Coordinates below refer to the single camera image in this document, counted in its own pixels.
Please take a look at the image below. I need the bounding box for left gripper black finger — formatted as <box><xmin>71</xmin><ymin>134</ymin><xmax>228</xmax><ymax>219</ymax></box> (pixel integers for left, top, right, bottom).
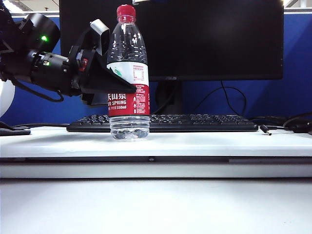
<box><xmin>80</xmin><ymin>52</ymin><xmax>137</xmax><ymax>94</ymax></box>
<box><xmin>81</xmin><ymin>94</ymin><xmax>109</xmax><ymax>107</ymax></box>

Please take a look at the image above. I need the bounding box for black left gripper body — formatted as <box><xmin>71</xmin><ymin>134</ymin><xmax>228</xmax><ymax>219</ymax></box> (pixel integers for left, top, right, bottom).
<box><xmin>68</xmin><ymin>45</ymin><xmax>96</xmax><ymax>97</ymax></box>

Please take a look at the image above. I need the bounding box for red plastic bottle cap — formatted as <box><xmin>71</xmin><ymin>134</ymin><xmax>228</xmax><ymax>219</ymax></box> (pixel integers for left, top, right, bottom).
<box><xmin>116</xmin><ymin>4</ymin><xmax>136</xmax><ymax>17</ymax></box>

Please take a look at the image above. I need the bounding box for clear plastic water bottle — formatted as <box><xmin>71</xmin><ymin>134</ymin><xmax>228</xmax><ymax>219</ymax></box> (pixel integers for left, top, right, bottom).
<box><xmin>106</xmin><ymin>14</ymin><xmax>150</xmax><ymax>142</ymax></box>

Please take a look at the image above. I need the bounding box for black monitor stand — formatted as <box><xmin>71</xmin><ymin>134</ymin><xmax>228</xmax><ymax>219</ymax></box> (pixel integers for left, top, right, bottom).
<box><xmin>155</xmin><ymin>81</ymin><xmax>184</xmax><ymax>115</ymax></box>

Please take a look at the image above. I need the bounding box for black computer monitor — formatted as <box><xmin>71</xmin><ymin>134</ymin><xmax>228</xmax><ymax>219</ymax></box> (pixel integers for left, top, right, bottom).
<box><xmin>58</xmin><ymin>0</ymin><xmax>285</xmax><ymax>82</ymax></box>

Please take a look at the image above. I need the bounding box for white desk fan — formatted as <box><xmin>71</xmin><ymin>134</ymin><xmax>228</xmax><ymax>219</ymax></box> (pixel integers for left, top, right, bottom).
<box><xmin>0</xmin><ymin>79</ymin><xmax>16</xmax><ymax>117</ymax></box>

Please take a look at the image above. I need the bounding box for dark grey cloth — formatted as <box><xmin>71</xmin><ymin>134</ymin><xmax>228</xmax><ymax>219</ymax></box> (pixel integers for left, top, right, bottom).
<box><xmin>0</xmin><ymin>121</ymin><xmax>31</xmax><ymax>137</ymax></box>

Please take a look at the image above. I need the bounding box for black computer keyboard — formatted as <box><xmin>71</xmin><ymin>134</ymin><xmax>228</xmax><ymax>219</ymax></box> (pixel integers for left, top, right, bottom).
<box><xmin>66</xmin><ymin>114</ymin><xmax>259</xmax><ymax>133</ymax></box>

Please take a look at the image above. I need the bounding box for white raised desk board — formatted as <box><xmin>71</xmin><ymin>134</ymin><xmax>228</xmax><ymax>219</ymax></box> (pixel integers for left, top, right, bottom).
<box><xmin>0</xmin><ymin>126</ymin><xmax>312</xmax><ymax>158</ymax></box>

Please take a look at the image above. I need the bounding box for blue office partition panel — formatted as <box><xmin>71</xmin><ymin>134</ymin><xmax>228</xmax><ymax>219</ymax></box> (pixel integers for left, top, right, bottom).
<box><xmin>0</xmin><ymin>13</ymin><xmax>312</xmax><ymax>126</ymax></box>

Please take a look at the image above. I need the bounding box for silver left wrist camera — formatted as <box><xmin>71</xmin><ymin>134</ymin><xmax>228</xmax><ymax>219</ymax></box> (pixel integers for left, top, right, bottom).
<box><xmin>89</xmin><ymin>19</ymin><xmax>110</xmax><ymax>57</ymax></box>

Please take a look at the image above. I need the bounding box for thin black fan cable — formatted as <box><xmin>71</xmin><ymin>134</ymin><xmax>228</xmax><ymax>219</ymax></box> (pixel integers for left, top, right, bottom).
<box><xmin>12</xmin><ymin>123</ymin><xmax>70</xmax><ymax>129</ymax></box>

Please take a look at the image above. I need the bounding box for thin black monitor cable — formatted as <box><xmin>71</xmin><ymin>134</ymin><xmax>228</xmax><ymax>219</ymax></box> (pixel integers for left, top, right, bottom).
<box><xmin>195</xmin><ymin>81</ymin><xmax>247</xmax><ymax>117</ymax></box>

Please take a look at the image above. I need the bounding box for black cable with barrel plug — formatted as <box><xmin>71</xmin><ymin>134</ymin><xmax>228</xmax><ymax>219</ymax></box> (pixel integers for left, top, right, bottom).
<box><xmin>259</xmin><ymin>124</ymin><xmax>286</xmax><ymax>137</ymax></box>

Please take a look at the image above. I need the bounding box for black cable bundle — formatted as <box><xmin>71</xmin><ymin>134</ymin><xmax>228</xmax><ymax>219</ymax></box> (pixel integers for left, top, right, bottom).
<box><xmin>248</xmin><ymin>112</ymin><xmax>312</xmax><ymax>136</ymax></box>

